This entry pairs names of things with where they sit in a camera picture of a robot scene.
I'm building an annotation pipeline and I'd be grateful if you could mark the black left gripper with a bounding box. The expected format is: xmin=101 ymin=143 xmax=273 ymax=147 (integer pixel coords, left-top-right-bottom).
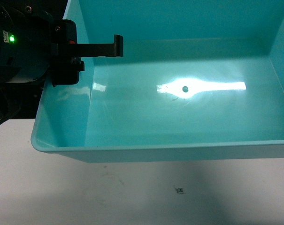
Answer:
xmin=48 ymin=19 xmax=123 ymax=87

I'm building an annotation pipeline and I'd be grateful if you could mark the light teal plastic bin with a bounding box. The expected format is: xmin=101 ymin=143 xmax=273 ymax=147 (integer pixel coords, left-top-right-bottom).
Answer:
xmin=31 ymin=0 xmax=284 ymax=163

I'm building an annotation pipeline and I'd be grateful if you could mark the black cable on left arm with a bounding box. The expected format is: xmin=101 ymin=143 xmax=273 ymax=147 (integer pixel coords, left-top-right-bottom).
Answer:
xmin=0 ymin=85 xmax=23 ymax=130

